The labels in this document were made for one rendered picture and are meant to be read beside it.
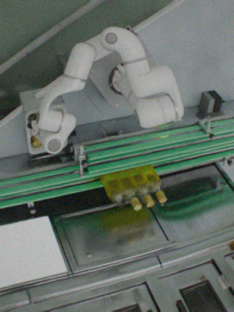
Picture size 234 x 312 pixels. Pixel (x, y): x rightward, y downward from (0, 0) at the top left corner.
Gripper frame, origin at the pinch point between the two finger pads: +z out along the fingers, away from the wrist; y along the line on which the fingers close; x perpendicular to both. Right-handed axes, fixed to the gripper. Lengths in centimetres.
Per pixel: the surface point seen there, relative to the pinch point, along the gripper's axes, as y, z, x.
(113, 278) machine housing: 12, -47, -53
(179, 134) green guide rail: 60, -8, -16
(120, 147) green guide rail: 30.6, -9.4, -16.2
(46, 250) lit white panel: -10, -26, -47
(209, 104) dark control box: 81, -1, -7
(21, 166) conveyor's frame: -11.4, 2.1, -20.7
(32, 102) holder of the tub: -2.6, 1.1, 7.4
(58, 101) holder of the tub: 7.9, -1.4, 6.6
